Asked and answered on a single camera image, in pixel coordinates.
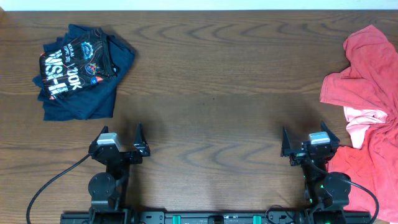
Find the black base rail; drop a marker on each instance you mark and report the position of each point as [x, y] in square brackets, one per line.
[272, 216]

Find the red-orange t-shirt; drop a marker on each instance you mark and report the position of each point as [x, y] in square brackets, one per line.
[370, 82]

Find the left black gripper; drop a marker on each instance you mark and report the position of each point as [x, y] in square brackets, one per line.
[139, 145]

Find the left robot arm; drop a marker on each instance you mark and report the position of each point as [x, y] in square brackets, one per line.
[108, 189]

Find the pink t-shirt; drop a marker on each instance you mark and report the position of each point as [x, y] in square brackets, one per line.
[359, 121]

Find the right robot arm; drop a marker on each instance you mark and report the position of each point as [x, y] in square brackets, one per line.
[326, 191]

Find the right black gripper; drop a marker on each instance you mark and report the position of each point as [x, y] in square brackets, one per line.
[298, 155]

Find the navy folded t-shirt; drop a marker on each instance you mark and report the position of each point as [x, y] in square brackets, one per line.
[92, 103]

